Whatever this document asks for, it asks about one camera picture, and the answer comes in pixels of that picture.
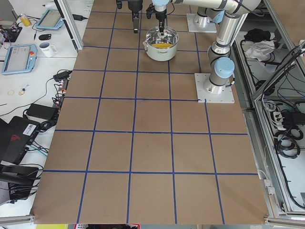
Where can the black power adapter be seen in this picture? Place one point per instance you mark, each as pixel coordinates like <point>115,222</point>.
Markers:
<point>62,76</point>

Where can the white mug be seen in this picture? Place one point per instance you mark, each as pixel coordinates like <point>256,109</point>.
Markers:
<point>48,49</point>

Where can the yellow drink bottle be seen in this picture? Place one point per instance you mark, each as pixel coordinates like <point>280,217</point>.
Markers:
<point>25,20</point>

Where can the black computer mouse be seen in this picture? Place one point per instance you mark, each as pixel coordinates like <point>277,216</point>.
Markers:
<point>44,37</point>

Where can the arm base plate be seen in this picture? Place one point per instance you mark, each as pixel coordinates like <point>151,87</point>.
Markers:
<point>197,23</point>
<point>210,93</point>

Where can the black cloth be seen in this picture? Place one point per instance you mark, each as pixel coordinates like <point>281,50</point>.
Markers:
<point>257,35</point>

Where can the power strip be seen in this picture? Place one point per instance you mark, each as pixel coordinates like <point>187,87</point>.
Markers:
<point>61,89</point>

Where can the aluminium frame post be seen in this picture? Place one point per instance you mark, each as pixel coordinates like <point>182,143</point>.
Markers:
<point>66,15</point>

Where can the pale green electric pot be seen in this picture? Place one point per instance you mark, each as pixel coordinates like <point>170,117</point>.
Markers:
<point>153,36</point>

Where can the white crumpled cloth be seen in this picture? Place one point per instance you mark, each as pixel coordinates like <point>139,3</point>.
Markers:
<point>260,50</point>

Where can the black power brick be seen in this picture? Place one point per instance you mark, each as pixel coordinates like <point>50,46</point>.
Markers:
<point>41,111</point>

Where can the black laptop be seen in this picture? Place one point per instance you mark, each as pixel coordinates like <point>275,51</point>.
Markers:
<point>15,136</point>

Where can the near blue teach pendant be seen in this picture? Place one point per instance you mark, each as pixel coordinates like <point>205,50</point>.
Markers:
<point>20,59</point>

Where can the far blue teach pendant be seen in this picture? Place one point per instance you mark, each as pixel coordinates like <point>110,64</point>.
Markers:
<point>50,20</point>

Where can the yellow corn cob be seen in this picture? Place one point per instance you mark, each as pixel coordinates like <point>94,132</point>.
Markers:
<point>162,45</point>

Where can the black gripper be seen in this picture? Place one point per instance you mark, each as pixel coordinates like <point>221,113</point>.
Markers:
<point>160,15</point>
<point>133,5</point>

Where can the blue teach pendant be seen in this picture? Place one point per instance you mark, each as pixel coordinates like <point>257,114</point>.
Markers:
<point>20,59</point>
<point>50,20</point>

